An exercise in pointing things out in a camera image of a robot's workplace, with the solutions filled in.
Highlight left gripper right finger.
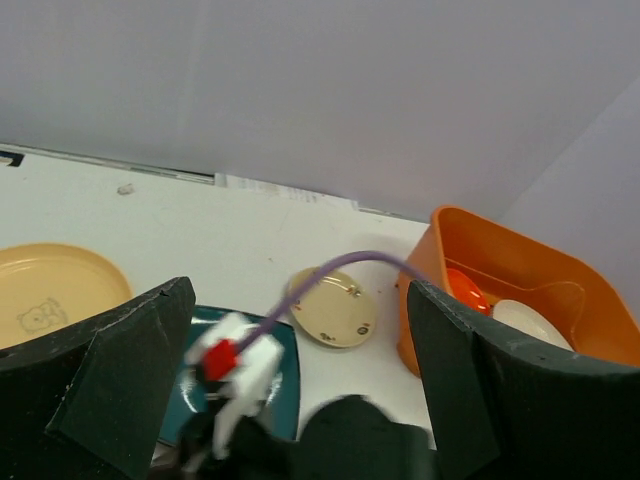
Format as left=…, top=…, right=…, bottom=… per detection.
left=407, top=281, right=639, bottom=479

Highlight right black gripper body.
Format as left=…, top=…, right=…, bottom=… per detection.
left=177, top=395, right=440, bottom=479

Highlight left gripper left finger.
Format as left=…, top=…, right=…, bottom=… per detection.
left=1, top=277, right=195, bottom=479

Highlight cream round plate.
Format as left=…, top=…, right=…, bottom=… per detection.
left=492, top=299, right=573, bottom=351

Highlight teal square plate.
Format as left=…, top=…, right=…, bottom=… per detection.
left=158, top=305, right=300, bottom=446

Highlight small orange plate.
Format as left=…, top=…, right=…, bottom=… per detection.
left=447, top=268, right=491, bottom=316

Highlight orange plastic bin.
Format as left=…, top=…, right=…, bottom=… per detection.
left=407, top=206, right=639, bottom=366

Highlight yellow round plate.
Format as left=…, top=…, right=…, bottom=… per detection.
left=1, top=243, right=133, bottom=349

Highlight small beige patterned plate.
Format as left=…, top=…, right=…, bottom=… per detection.
left=290, top=270, right=378, bottom=348

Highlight small white debris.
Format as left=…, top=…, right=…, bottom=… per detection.
left=117, top=184, right=135, bottom=196

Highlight left black table label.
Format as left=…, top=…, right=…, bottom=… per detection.
left=0, top=151, right=24, bottom=167

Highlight white paper sheet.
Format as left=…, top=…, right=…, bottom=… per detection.
left=214, top=172, right=359, bottom=211

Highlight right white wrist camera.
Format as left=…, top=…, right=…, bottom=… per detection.
left=184, top=312, right=284, bottom=460

